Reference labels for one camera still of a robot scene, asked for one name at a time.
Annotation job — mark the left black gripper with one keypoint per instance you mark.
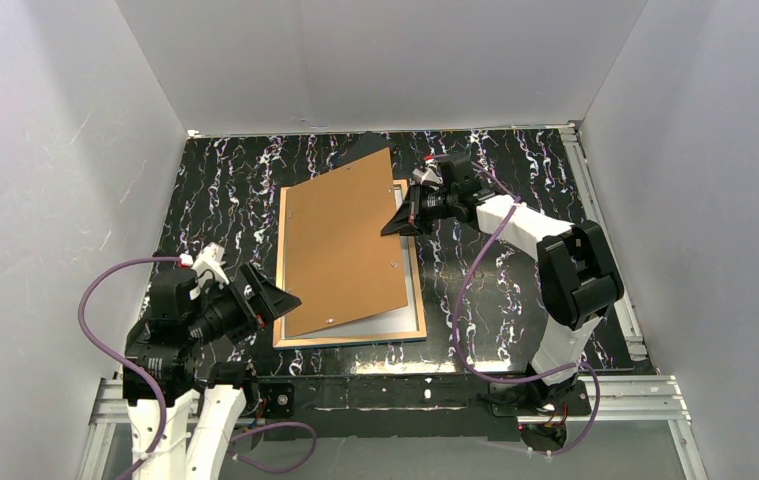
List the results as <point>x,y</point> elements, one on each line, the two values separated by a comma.
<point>246,302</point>

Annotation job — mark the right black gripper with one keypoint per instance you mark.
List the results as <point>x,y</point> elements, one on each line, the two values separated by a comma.
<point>423,206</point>

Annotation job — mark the brown cardboard backing board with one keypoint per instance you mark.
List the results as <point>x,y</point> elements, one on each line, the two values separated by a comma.
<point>335,258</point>

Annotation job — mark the light wooden picture frame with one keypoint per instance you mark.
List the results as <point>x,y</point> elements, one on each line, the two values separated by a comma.
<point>403,324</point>

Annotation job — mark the colour photo print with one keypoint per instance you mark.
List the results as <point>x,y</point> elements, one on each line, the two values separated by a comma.
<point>355,285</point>

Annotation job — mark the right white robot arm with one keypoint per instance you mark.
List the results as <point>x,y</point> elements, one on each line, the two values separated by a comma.
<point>578,277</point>

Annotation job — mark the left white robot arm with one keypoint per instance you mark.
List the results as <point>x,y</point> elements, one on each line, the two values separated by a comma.
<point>182,425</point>

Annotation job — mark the black foam block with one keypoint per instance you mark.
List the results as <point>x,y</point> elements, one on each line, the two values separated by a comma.
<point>368,143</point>

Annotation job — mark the black mounting base plate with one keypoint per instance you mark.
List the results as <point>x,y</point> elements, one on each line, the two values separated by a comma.
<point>416,406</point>

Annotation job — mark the aluminium rail right side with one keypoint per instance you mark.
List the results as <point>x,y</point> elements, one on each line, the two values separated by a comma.
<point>579,165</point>

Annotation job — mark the aluminium rail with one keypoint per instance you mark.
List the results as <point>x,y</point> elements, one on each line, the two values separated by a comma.
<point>579,165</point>
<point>623,398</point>

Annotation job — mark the aluminium rail front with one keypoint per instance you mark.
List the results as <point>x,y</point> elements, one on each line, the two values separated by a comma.
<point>623,398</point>

